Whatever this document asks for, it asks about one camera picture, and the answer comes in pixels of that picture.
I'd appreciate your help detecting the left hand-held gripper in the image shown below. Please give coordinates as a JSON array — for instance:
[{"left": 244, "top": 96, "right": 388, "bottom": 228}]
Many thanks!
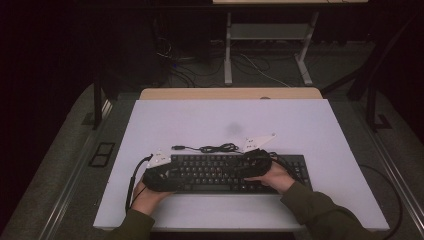
[{"left": 142, "top": 149, "right": 178, "bottom": 194}]

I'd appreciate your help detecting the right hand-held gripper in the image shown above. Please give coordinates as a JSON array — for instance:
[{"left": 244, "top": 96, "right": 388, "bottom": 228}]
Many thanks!
[{"left": 233, "top": 132, "right": 277, "bottom": 180}]

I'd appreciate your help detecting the black computer keyboard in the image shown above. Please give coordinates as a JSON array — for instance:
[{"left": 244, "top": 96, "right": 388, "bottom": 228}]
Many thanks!
[{"left": 166, "top": 153, "right": 313, "bottom": 196}]

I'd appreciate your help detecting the person's left hand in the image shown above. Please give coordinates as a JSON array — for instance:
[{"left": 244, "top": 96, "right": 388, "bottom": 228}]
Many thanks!
[{"left": 131, "top": 181, "right": 175, "bottom": 216}]

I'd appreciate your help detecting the person's right hand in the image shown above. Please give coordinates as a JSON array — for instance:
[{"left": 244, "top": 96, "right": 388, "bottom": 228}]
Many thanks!
[{"left": 244, "top": 161, "right": 296, "bottom": 196}]

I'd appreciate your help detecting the black floor socket plate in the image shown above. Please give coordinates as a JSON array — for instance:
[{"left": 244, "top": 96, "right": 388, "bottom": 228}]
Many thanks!
[{"left": 87, "top": 141, "right": 116, "bottom": 168}]

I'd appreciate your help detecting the wooden table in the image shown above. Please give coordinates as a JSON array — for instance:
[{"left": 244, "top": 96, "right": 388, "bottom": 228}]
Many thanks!
[{"left": 139, "top": 87, "right": 324, "bottom": 101}]

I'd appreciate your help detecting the black metal stand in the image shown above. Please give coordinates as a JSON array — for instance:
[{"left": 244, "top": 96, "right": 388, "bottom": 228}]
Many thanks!
[
  {"left": 321, "top": 13, "right": 424, "bottom": 133},
  {"left": 91, "top": 74, "right": 105, "bottom": 131}
]

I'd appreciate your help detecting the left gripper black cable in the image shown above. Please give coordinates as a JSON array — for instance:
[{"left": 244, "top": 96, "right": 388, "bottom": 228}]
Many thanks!
[{"left": 124, "top": 153, "right": 155, "bottom": 215}]

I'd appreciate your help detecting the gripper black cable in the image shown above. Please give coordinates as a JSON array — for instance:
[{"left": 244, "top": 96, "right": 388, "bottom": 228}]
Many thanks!
[
  {"left": 124, "top": 153, "right": 155, "bottom": 215},
  {"left": 270, "top": 152, "right": 305, "bottom": 185}
]

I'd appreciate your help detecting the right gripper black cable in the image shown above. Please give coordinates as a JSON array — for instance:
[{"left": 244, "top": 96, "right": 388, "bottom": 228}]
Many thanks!
[{"left": 270, "top": 152, "right": 305, "bottom": 185}]

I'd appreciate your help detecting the black keyboard cable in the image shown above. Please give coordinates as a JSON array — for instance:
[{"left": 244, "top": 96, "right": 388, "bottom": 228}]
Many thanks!
[{"left": 171, "top": 143, "right": 246, "bottom": 155}]

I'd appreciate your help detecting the white floor cable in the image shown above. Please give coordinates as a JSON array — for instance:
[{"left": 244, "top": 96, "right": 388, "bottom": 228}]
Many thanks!
[{"left": 239, "top": 53, "right": 292, "bottom": 88}]

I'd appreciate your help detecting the aluminium floor rail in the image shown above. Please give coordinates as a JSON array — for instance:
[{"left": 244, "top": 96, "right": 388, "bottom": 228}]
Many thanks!
[
  {"left": 38, "top": 99, "right": 115, "bottom": 240},
  {"left": 361, "top": 126, "right": 424, "bottom": 231}
]

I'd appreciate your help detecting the tangle of black floor cables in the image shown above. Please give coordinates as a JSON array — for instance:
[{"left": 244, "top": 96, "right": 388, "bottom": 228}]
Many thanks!
[{"left": 155, "top": 35, "right": 225, "bottom": 88}]

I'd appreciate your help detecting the grey metal desk frame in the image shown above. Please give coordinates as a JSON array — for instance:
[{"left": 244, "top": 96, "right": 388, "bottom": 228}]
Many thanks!
[{"left": 212, "top": 0, "right": 369, "bottom": 87}]

